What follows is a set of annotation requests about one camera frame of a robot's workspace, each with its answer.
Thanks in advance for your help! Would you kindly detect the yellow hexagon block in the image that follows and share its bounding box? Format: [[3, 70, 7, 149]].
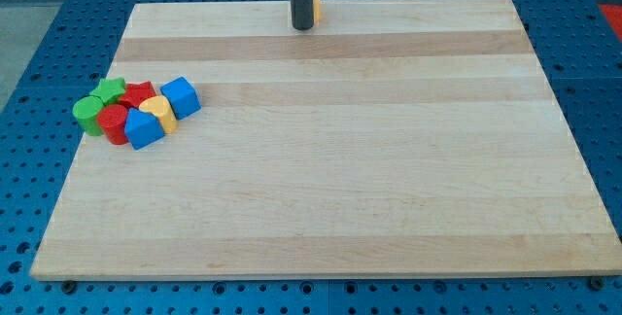
[[312, 0, 322, 23]]

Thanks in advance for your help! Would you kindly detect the light wooden board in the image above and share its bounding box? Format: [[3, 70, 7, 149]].
[[31, 0, 621, 281]]

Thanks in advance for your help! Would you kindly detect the blue cube block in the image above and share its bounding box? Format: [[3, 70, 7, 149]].
[[160, 77, 201, 120]]

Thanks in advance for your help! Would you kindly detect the yellow heart block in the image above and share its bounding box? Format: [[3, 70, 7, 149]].
[[139, 95, 178, 134]]

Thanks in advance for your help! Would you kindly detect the blue triangle block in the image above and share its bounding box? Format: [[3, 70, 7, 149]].
[[124, 108, 164, 150]]

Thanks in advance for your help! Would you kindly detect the red crescent block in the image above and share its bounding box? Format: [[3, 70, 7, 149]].
[[118, 81, 156, 109]]

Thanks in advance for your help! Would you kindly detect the red cylinder block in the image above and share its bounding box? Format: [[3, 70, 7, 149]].
[[96, 104, 128, 145]]

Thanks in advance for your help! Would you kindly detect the green star block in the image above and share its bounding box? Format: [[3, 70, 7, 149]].
[[89, 77, 126, 106]]

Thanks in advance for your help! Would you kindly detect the green cylinder block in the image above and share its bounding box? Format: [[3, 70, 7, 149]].
[[72, 96, 104, 136]]

